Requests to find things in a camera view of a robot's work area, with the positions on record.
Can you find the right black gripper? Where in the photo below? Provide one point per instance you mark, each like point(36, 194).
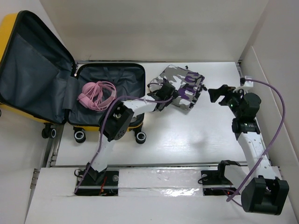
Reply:
point(224, 90)

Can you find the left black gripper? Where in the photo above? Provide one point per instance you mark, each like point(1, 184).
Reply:
point(167, 103)

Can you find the camouflage clothing bundle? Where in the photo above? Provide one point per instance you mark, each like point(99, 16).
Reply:
point(189, 85)

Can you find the pink headphones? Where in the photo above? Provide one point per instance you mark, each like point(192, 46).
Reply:
point(92, 94)

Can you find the yellow Pikachu suitcase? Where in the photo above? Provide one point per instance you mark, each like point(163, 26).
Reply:
point(39, 78)

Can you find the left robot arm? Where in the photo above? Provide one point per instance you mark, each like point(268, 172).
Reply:
point(115, 122)

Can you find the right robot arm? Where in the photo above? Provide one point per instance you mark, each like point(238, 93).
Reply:
point(261, 190)

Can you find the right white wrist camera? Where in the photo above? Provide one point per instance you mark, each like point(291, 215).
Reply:
point(246, 84)

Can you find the metal base rail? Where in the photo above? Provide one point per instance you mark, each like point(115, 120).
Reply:
point(133, 182)

